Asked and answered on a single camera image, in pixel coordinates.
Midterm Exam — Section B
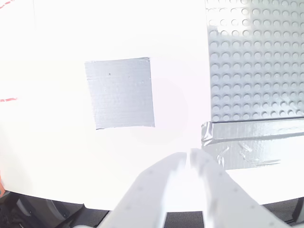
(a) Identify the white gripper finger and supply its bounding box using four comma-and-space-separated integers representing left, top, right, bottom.
95, 152, 188, 228
190, 147, 288, 228

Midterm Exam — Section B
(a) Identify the grey tape square patch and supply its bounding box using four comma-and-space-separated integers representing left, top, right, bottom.
84, 56, 156, 131

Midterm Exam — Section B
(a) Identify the grey studded lego baseplate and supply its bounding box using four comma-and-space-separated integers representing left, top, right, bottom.
205, 0, 304, 124

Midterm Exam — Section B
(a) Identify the black office chair base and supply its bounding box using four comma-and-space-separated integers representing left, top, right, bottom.
14, 196, 86, 228

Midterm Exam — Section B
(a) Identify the grey duct tape strip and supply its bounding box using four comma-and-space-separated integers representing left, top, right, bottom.
200, 117, 304, 171

